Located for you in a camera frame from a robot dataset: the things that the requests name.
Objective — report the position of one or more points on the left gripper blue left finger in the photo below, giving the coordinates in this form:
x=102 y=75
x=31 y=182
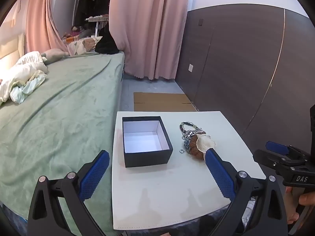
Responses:
x=91 y=173

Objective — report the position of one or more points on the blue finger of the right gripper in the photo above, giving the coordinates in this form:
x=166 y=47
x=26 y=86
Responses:
x=277 y=148

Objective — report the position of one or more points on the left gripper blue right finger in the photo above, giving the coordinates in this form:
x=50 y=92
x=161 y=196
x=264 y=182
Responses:
x=221 y=175

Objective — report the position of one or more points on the white shell pendant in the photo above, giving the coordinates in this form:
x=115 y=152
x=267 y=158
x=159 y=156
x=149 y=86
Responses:
x=204 y=143

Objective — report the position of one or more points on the black square jewelry box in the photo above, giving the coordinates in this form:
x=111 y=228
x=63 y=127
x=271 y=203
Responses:
x=145 y=141

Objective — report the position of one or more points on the person's right hand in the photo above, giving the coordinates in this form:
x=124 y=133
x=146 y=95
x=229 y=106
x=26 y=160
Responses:
x=291 y=202

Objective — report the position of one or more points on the green bed blanket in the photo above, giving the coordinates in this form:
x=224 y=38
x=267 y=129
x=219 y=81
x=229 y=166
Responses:
x=61 y=126

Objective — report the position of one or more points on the flat brown cardboard sheet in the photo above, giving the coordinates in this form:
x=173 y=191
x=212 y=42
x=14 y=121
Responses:
x=162 y=102

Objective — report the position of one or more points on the cream crumpled duvet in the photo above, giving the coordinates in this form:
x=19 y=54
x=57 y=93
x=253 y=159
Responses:
x=23 y=78

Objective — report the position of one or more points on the grey green pillow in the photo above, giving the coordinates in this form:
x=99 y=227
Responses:
x=53 y=55

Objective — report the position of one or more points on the patterned cream pillow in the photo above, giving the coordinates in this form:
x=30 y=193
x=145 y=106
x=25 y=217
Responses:
x=83 y=45

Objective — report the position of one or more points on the black clothing pile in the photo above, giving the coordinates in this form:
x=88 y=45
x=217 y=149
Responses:
x=107 y=45

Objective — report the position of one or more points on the cream padded headboard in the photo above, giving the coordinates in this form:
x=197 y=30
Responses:
x=12 y=51

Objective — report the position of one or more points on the pink curtain left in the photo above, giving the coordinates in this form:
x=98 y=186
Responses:
x=41 y=32

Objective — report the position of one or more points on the pink curtain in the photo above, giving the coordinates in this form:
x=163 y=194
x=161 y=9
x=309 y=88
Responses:
x=41 y=32
x=150 y=34

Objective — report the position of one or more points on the pink curtain right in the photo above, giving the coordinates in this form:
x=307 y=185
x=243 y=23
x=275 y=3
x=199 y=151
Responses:
x=150 y=34

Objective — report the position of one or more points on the white wall socket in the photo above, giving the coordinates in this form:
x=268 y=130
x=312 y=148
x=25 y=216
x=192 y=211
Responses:
x=190 y=67

